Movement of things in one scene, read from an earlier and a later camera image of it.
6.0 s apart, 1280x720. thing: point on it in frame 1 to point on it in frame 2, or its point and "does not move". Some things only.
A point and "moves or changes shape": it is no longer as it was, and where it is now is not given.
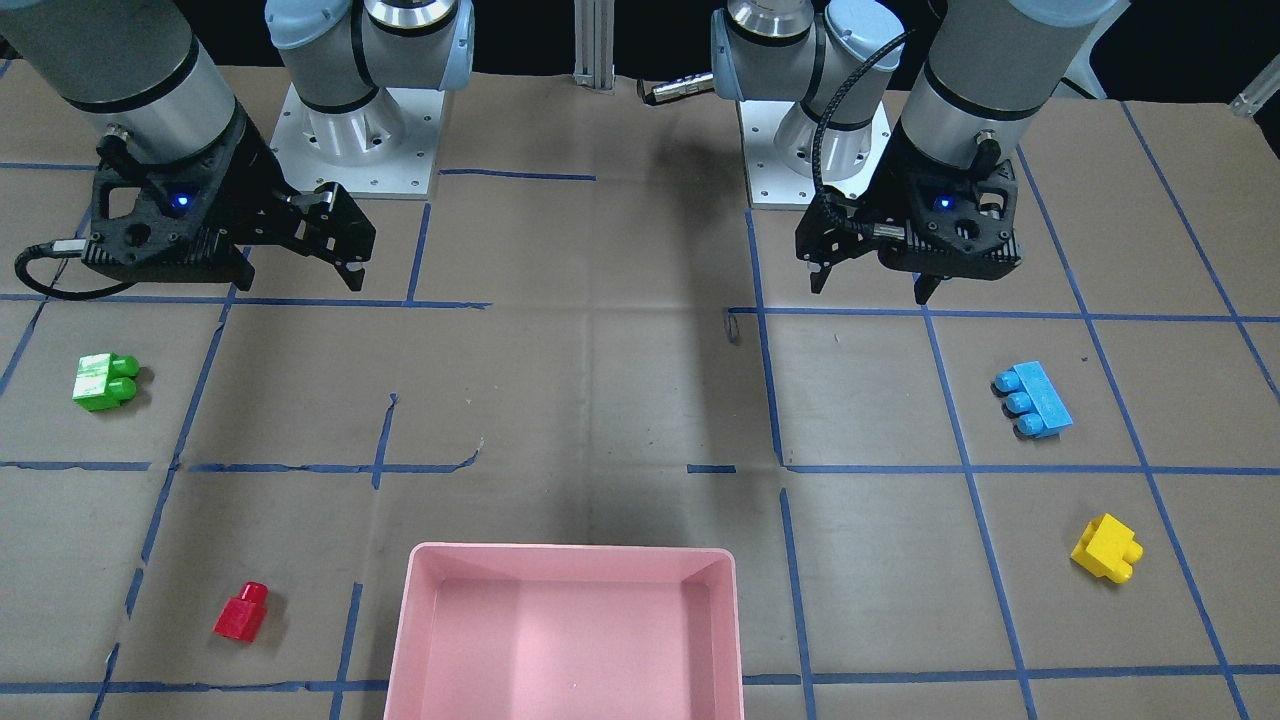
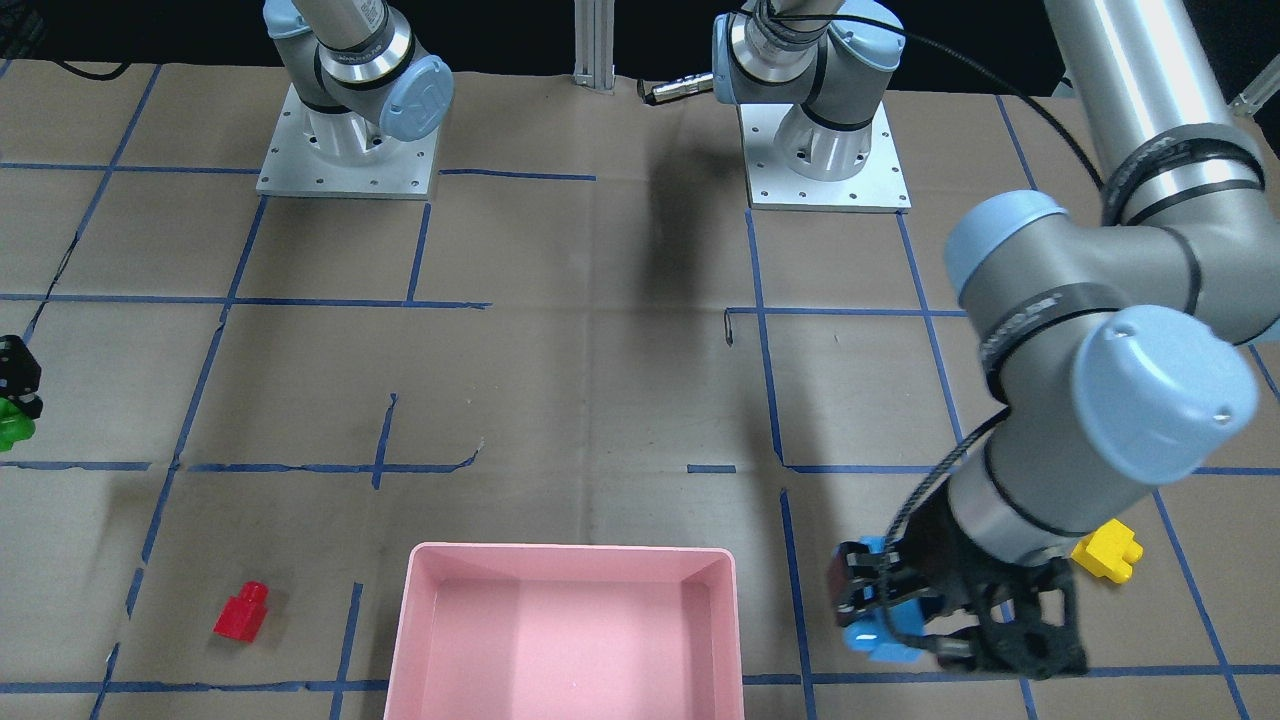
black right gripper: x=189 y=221 to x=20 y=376
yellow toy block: x=1107 y=549 does not move
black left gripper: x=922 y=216 to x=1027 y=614
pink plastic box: x=566 y=632 does not move
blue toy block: x=1031 y=401 moves or changes shape
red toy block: x=241 y=617 does not move
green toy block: x=105 y=381 to x=15 y=424
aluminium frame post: x=594 y=43 does not move
